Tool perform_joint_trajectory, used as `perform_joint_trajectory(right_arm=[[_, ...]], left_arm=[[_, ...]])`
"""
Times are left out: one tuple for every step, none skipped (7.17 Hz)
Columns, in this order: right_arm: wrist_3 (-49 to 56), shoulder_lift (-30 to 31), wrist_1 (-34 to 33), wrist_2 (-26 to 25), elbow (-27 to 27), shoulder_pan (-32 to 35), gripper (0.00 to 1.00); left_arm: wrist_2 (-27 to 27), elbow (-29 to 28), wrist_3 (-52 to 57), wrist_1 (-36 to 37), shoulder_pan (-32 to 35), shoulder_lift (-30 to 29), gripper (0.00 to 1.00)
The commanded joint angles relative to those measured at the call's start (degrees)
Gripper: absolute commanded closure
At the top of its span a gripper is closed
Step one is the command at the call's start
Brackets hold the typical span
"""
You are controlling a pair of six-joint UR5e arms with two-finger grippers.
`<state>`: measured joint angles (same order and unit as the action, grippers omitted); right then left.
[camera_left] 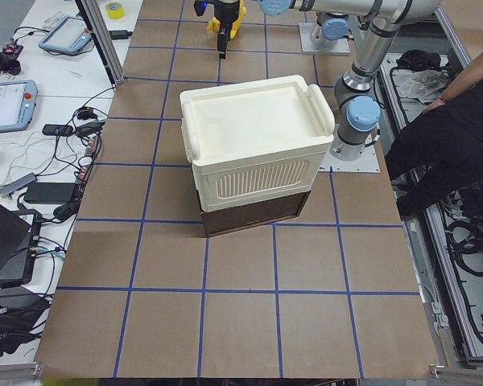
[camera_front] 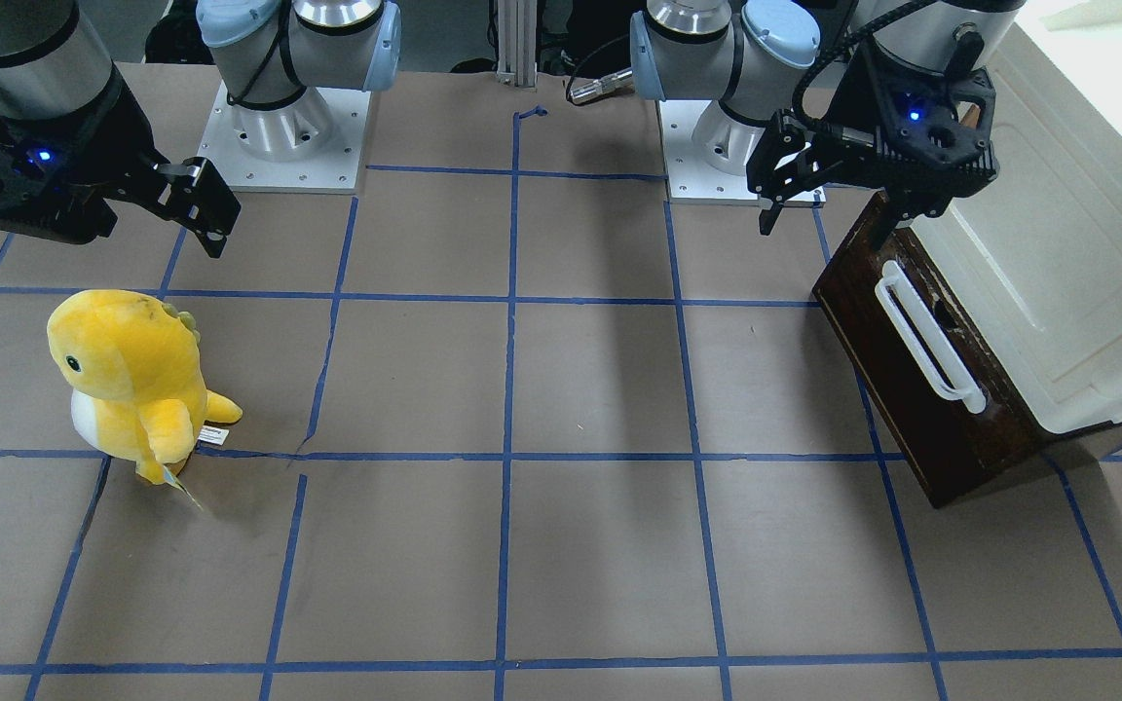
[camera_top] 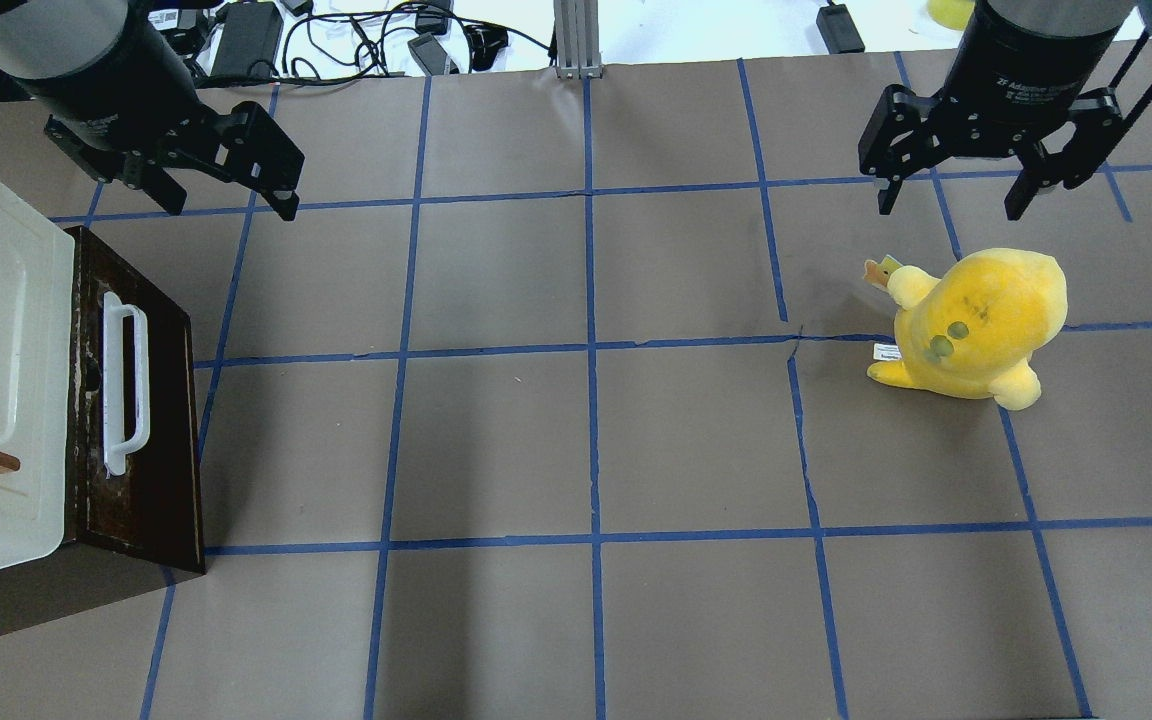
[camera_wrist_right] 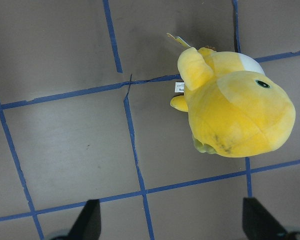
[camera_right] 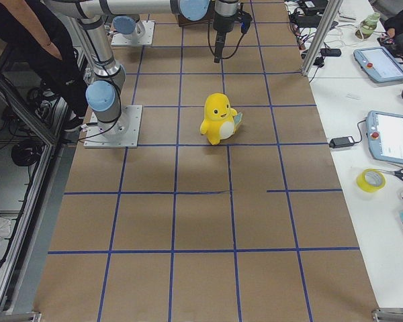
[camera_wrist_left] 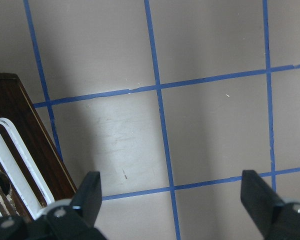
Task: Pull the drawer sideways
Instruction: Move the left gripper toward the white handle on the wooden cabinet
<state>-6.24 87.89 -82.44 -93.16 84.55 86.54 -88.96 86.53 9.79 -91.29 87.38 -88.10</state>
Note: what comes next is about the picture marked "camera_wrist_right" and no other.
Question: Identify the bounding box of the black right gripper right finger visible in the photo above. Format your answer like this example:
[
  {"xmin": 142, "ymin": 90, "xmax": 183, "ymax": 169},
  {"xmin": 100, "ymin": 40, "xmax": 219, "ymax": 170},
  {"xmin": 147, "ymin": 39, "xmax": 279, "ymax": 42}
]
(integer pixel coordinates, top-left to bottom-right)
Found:
[{"xmin": 242, "ymin": 197, "xmax": 300, "ymax": 240}]

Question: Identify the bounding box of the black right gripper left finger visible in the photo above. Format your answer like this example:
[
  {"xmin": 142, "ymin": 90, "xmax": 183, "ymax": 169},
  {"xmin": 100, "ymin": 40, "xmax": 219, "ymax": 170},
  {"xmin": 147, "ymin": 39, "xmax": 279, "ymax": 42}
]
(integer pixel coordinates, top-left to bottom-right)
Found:
[{"xmin": 48, "ymin": 199, "xmax": 101, "ymax": 240}]

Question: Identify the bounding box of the blue tape grid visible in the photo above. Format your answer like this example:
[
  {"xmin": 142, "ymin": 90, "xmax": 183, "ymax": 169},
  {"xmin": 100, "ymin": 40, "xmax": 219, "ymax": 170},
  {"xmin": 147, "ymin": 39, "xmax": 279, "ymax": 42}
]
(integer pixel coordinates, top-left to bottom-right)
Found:
[{"xmin": 0, "ymin": 0, "xmax": 300, "ymax": 240}]

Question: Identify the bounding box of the yellow plush toy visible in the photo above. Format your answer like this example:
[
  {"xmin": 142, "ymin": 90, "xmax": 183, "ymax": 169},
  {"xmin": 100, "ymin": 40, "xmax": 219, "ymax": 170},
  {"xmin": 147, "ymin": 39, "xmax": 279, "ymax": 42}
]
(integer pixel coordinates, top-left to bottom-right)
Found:
[{"xmin": 170, "ymin": 36, "xmax": 296, "ymax": 158}]

